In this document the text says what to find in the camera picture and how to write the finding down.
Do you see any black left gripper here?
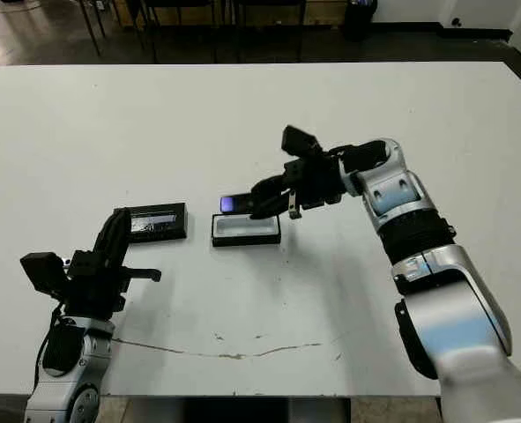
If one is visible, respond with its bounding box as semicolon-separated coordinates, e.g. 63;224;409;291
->
61;208;162;322

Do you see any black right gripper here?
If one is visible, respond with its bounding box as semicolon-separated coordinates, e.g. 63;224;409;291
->
249;152;348;220

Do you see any black camera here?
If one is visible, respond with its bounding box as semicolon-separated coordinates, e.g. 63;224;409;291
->
219;192;257;216

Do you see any black box lid with window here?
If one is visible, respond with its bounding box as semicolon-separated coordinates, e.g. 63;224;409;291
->
113;201;190;245

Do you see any black box base white insert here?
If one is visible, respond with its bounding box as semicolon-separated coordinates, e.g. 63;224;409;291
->
211;212;283;249

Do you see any black chair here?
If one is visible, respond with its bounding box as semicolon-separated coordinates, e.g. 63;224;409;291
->
131;0;220;63
232;0;306;63

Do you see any black trash bin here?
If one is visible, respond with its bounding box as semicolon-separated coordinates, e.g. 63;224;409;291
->
343;0;379;43

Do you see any brown wooden cabinet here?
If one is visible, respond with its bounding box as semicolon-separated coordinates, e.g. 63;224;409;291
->
118;0;346;26

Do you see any black metal desk leg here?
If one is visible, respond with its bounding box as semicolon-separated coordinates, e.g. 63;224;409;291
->
82;0;108;57

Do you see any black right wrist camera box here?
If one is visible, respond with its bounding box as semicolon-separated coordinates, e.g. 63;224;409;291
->
279;124;322;159

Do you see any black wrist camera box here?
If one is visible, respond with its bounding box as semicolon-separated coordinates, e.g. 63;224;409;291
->
279;124;322;159
19;251;70;294

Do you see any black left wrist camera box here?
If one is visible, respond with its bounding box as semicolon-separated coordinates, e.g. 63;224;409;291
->
19;251;70;294

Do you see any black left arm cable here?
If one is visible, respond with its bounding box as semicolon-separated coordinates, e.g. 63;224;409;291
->
32;305;66;390

